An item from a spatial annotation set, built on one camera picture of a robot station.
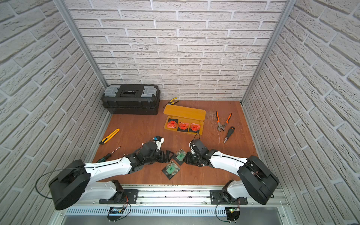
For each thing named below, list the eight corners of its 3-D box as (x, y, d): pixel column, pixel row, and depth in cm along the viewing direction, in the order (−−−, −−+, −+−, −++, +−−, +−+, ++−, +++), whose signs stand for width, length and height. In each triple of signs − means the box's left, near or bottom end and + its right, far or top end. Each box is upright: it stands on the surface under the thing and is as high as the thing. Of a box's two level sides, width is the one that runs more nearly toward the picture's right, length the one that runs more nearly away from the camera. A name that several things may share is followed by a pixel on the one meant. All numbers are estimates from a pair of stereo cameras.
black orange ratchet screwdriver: (222, 142, 97) (223, 141, 95) (230, 126, 105) (231, 125, 103) (227, 144, 96) (228, 143, 94) (234, 129, 104) (235, 127, 102)
